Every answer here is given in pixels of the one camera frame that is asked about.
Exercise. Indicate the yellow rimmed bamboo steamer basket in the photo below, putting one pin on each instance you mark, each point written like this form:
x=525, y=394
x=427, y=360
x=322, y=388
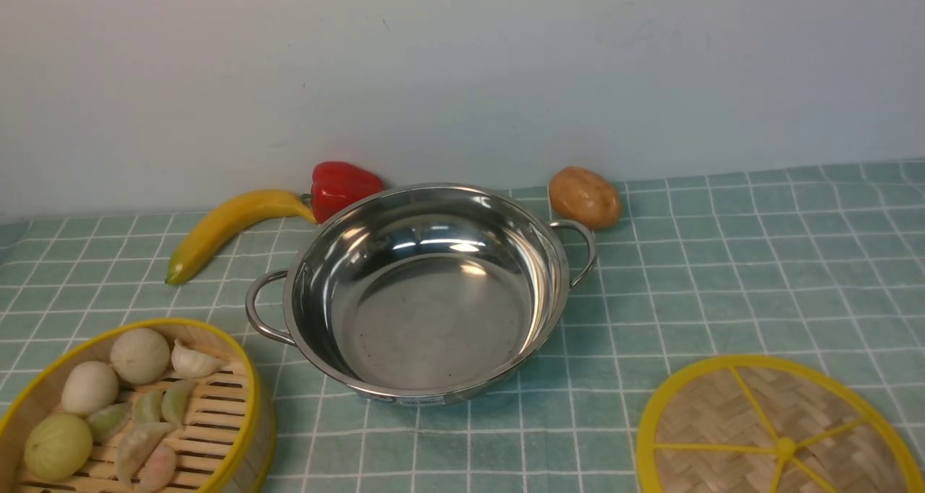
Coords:
x=226, y=442

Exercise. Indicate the yellow rimmed woven steamer lid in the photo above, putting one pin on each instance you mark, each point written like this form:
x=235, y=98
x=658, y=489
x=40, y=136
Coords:
x=757, y=423

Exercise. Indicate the stainless steel pot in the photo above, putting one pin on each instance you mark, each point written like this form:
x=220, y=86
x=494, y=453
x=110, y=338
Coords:
x=424, y=295

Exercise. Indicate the brown potato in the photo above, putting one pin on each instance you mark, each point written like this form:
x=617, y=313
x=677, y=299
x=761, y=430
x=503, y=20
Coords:
x=582, y=195

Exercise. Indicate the red bell pepper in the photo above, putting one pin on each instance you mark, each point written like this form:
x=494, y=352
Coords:
x=336, y=185

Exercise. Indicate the yellow banana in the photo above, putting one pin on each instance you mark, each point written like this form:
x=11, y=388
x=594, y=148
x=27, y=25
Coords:
x=228, y=219

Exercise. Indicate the white pleated dumpling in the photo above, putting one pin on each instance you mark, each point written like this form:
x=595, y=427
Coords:
x=191, y=364

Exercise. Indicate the white round bun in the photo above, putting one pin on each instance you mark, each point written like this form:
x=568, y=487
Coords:
x=140, y=356
x=91, y=386

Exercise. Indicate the green checkered tablecloth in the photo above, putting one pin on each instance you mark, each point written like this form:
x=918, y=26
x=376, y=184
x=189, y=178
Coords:
x=819, y=264

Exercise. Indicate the white crescent dumpling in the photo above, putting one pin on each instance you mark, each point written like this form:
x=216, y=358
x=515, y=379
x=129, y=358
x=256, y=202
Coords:
x=135, y=447

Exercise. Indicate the pink dumpling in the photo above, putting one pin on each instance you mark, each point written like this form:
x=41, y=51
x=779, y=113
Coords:
x=158, y=471

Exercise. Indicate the pale green dumpling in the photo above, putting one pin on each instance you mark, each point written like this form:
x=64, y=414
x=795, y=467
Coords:
x=109, y=421

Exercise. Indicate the pale green round bun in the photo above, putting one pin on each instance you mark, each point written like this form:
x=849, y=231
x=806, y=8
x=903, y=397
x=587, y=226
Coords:
x=58, y=447

